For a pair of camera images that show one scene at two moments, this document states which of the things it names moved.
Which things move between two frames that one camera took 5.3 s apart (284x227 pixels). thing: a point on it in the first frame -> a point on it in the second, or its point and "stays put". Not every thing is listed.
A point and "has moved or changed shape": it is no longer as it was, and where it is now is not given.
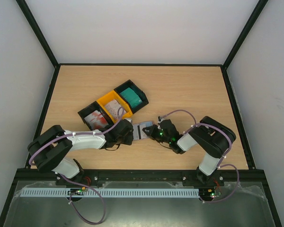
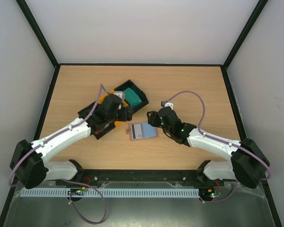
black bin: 91,108 stays put
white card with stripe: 138,133 has moved or changed shape
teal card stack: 133,99 stays put
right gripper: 155,132 -> 153,118
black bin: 128,84 stays put
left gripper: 129,141 -> 126,115
